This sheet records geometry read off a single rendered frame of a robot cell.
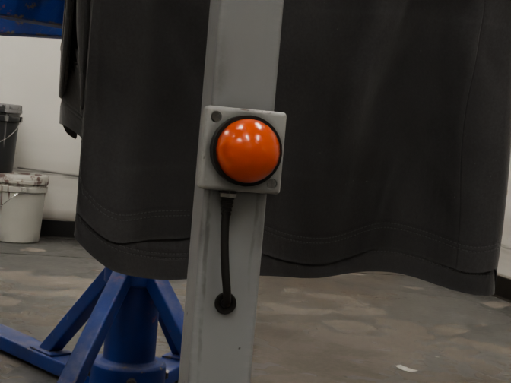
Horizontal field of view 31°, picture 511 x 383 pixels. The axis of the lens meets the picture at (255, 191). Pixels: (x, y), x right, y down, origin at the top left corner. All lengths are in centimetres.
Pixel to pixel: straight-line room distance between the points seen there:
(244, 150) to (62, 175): 497
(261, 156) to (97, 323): 156
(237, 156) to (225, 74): 6
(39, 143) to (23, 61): 48
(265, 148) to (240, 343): 13
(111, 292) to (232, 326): 154
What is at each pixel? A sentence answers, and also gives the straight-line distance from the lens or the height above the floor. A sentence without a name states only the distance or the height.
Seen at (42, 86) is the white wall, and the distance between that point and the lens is 548.
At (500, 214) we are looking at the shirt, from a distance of 95.
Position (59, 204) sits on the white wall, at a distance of 549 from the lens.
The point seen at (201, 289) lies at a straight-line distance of 57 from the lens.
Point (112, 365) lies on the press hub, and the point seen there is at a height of 11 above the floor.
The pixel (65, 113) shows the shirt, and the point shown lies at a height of 67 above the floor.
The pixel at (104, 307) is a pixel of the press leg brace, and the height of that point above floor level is 26.
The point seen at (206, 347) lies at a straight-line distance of 58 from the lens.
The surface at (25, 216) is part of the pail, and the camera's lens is 515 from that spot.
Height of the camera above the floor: 66
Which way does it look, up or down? 3 degrees down
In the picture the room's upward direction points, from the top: 5 degrees clockwise
